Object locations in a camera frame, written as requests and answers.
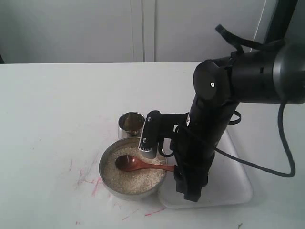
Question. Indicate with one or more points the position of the brown wooden spoon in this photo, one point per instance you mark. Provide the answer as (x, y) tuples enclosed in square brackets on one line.
[(129, 163)]

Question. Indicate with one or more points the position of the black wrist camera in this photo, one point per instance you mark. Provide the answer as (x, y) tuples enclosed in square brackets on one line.
[(156, 128)]

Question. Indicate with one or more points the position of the small steel cup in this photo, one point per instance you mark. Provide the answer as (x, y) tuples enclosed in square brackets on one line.
[(130, 124)]

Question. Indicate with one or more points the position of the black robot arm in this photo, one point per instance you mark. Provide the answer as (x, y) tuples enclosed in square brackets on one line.
[(267, 77)]

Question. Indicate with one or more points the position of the dark vertical post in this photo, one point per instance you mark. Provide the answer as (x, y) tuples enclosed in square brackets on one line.
[(280, 20)]

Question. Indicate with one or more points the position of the white uncooked rice grains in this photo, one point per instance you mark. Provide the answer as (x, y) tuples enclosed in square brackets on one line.
[(135, 182)]

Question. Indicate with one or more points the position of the large steel rice bowl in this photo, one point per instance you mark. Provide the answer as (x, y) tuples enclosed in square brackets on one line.
[(123, 143)]

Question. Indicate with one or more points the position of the white cabinet doors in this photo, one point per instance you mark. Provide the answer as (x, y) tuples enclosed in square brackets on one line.
[(57, 31)]

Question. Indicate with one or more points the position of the white rectangular plastic tray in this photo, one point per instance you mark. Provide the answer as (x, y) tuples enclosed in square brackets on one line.
[(228, 184)]

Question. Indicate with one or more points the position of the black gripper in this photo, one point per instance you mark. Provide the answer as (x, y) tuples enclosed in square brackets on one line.
[(203, 128)]

